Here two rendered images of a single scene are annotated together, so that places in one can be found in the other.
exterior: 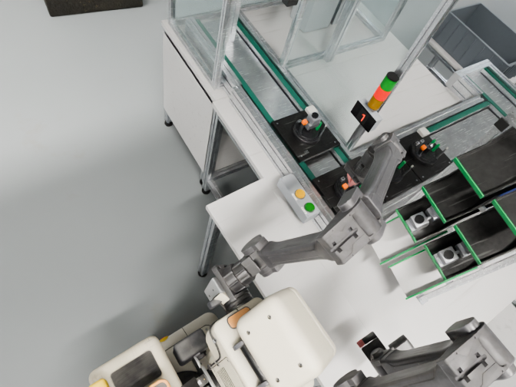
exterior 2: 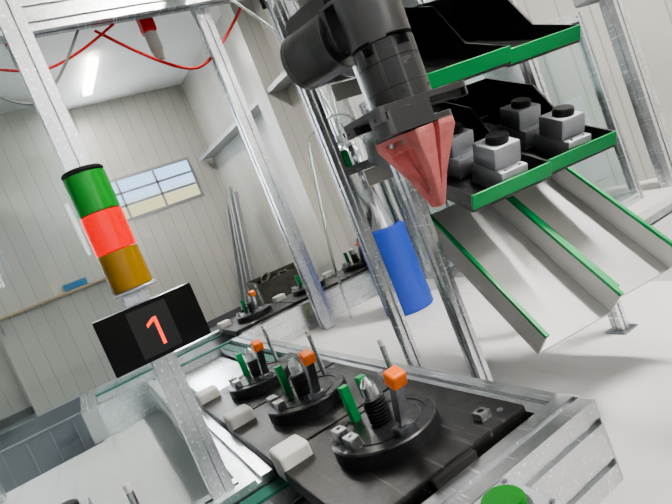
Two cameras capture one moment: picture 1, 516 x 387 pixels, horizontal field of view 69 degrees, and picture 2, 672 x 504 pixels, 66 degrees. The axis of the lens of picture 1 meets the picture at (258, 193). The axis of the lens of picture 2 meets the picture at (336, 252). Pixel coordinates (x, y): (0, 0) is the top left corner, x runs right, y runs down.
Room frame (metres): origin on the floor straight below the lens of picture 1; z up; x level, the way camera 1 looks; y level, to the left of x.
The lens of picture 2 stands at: (0.71, 0.20, 1.27)
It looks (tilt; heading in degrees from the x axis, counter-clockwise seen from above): 6 degrees down; 295
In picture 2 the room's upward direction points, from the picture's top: 22 degrees counter-clockwise
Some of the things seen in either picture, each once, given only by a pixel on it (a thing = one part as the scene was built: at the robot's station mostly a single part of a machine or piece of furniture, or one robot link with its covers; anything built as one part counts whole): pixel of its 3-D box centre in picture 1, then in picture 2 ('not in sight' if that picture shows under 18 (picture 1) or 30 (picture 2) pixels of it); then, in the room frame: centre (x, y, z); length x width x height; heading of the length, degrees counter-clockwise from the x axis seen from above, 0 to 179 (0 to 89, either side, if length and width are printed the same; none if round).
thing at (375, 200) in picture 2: not in sight; (356, 171); (1.26, -1.33, 1.32); 0.14 x 0.14 x 0.38
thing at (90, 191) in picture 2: (388, 82); (92, 194); (1.22, -0.29, 1.39); 0.05 x 0.05 x 0.05
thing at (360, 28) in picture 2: (374, 156); (367, 21); (0.83, -0.29, 1.41); 0.07 x 0.06 x 0.07; 159
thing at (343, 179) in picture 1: (353, 185); (375, 405); (1.00, -0.36, 1.01); 0.24 x 0.24 x 0.13; 52
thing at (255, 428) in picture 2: (392, 166); (299, 380); (1.20, -0.51, 1.01); 0.24 x 0.24 x 0.13; 52
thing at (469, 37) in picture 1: (482, 44); not in sight; (3.00, -1.15, 0.73); 0.62 x 0.42 x 0.23; 52
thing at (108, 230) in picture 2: (382, 91); (108, 232); (1.22, -0.29, 1.34); 0.05 x 0.05 x 0.05
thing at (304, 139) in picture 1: (306, 131); not in sight; (1.22, -0.10, 0.98); 0.14 x 0.14 x 0.02
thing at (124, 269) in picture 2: (376, 100); (125, 269); (1.22, -0.29, 1.29); 0.05 x 0.05 x 0.05
